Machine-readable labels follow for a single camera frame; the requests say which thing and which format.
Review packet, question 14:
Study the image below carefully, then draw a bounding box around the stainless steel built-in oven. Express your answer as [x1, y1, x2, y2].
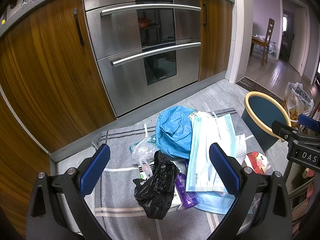
[84, 0, 201, 116]

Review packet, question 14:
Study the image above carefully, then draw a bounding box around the white medicine box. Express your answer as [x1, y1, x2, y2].
[137, 164, 182, 211]

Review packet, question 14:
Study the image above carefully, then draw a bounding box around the grey plaid floor mat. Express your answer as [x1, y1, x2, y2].
[92, 106, 260, 239]

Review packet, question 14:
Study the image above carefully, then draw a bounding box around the left wooden cabinet door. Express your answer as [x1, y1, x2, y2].
[1, 0, 116, 152]

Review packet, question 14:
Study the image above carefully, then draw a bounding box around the right wooden cabinet door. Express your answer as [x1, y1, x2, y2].
[199, 0, 233, 81]

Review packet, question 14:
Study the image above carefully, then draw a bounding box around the purple tube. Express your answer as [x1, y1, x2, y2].
[175, 173, 199, 209]

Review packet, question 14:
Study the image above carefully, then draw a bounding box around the wooden dining chair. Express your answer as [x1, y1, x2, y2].
[261, 18, 274, 66]

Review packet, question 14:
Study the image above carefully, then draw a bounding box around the light blue face mask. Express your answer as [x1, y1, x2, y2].
[185, 113, 237, 193]
[195, 191, 235, 215]

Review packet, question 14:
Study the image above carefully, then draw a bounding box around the clear plastic bag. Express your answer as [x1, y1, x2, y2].
[129, 135, 159, 179]

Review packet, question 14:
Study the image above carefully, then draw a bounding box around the white paper towel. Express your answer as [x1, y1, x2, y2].
[235, 134, 247, 165]

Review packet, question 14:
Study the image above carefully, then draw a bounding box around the red white snack wrapper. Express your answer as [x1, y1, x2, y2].
[244, 151, 268, 174]

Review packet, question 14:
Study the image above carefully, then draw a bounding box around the bin with clear plastic liner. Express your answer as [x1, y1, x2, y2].
[284, 82, 314, 127]

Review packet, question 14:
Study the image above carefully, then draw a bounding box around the blue plastic bag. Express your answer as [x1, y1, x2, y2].
[155, 106, 195, 159]

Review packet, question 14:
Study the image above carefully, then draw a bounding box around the teal bin with yellow rim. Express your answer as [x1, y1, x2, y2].
[241, 92, 291, 152]

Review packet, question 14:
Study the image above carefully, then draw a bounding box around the wooden cabinet door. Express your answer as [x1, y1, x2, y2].
[199, 0, 233, 81]
[1, 0, 116, 152]

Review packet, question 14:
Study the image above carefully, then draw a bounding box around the large water bottle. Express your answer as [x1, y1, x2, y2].
[268, 42, 277, 59]

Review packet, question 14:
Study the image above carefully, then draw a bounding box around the black plastic bag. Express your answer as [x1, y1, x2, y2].
[133, 150, 179, 220]

